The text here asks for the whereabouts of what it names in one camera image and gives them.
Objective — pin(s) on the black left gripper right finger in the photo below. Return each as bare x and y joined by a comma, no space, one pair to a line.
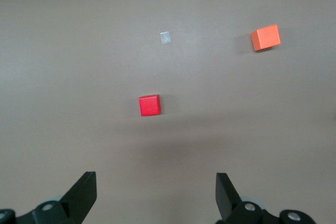
227,197

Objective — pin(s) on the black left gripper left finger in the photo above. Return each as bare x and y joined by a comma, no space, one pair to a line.
78,197

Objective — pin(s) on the red wooden block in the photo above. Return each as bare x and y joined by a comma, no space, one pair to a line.
149,106

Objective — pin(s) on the orange wooden block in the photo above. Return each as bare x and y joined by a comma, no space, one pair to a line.
266,37

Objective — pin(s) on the brown table cover sheet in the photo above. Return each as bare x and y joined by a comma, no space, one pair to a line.
78,77

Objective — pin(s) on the small clear tape piece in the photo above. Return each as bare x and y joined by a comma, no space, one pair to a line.
165,37

